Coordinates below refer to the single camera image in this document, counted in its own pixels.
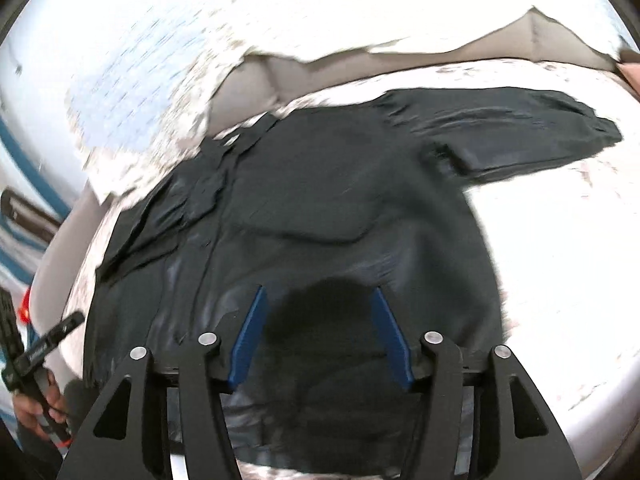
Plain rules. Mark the person's left hand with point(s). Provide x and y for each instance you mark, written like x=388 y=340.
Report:
x=28 y=410

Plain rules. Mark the blue striped curtain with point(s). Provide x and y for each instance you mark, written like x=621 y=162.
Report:
x=27 y=227

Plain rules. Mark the black leather jacket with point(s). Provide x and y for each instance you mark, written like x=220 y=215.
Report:
x=317 y=209

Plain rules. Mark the white embossed lace cover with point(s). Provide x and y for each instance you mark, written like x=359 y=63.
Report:
x=308 y=30

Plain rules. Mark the grey upholstered sofa frame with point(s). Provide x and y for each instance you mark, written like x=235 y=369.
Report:
x=263 y=81

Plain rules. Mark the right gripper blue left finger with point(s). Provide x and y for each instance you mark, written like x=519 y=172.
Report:
x=248 y=338

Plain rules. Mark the blue lace-trimmed cover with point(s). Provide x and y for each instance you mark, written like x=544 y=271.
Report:
x=146 y=106

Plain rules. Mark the pink quilted floral bedspread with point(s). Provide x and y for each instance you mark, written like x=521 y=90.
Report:
x=565 y=246

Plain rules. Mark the pink cushion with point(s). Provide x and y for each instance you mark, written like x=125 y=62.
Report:
x=630 y=72

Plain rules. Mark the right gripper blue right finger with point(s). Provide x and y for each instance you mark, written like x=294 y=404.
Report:
x=393 y=340

